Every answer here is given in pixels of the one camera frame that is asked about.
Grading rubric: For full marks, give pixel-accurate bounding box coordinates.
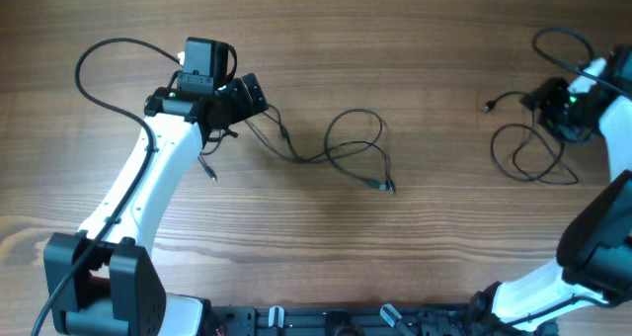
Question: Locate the black cable bundle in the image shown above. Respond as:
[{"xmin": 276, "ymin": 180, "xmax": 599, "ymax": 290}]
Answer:
[{"xmin": 196, "ymin": 103, "xmax": 396, "ymax": 196}]

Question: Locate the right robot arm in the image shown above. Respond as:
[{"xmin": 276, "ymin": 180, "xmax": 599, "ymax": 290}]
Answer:
[{"xmin": 462, "ymin": 44, "xmax": 631, "ymax": 335}]

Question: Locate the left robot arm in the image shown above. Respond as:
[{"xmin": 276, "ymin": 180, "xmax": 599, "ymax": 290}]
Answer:
[{"xmin": 33, "ymin": 38, "xmax": 268, "ymax": 335}]

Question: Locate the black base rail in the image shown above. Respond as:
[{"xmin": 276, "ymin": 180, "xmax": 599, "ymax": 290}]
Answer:
[{"xmin": 212, "ymin": 304, "xmax": 522, "ymax": 336}]

